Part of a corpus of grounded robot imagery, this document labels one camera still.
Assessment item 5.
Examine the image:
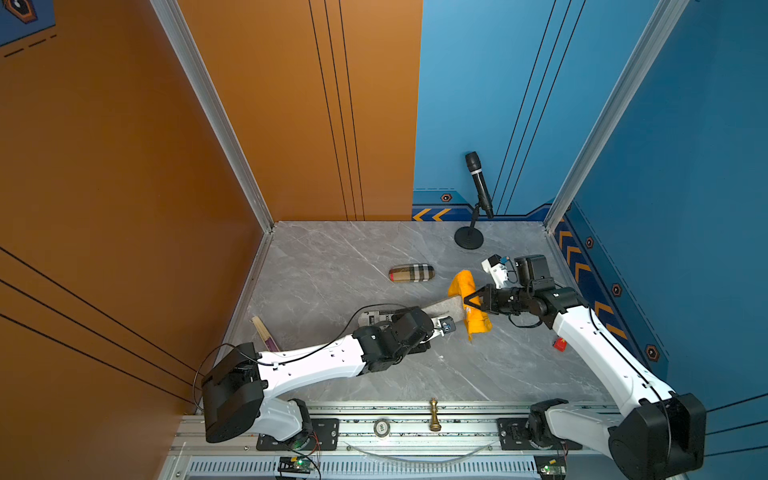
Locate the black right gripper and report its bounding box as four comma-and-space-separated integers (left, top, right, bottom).
463, 284, 533, 315

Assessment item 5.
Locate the yellow microfibre cloth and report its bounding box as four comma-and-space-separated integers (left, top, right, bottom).
448, 270, 493, 341

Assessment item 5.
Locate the grey eyeglass case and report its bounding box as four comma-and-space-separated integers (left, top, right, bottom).
421, 296, 466, 323

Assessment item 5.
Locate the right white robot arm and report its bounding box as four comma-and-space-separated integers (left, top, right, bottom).
464, 285, 706, 479

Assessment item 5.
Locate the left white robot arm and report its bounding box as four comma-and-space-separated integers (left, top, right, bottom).
202, 307, 455, 444

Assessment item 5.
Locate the plaid eyeglass pouch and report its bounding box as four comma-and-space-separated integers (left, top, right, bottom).
388, 263, 436, 283

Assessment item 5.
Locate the black microphone stand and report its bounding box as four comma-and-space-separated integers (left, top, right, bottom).
454, 203, 484, 250

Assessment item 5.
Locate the brass chess piece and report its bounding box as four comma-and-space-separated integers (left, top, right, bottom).
429, 398, 442, 432

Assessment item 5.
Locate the black microphone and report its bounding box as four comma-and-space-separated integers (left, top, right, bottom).
465, 151, 495, 219

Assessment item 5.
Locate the wooden folding fan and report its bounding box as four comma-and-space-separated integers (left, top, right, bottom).
251, 316, 280, 352

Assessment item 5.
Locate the left green circuit board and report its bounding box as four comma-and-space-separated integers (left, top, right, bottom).
277, 456, 319, 478

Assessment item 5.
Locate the green circuit board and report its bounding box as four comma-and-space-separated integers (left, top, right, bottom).
277, 456, 319, 478
534, 456, 567, 480

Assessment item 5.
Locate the right green circuit board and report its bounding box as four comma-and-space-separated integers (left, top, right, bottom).
534, 456, 567, 480

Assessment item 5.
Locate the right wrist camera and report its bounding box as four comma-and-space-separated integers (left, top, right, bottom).
481, 253, 552, 289

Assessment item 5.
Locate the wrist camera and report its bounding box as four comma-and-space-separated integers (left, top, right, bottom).
431, 315, 456, 339
481, 253, 552, 289

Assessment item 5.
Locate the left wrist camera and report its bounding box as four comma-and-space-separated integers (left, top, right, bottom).
431, 315, 456, 339

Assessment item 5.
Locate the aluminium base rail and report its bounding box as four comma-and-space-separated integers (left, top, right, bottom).
158, 398, 685, 480

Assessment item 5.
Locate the aluminium corner post right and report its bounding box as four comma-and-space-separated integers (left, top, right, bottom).
544, 0, 689, 234

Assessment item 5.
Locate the aluminium corner post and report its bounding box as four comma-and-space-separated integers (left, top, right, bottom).
544, 0, 689, 234
150, 0, 275, 234

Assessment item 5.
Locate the aluminium corner post left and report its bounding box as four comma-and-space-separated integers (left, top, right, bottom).
150, 0, 275, 234

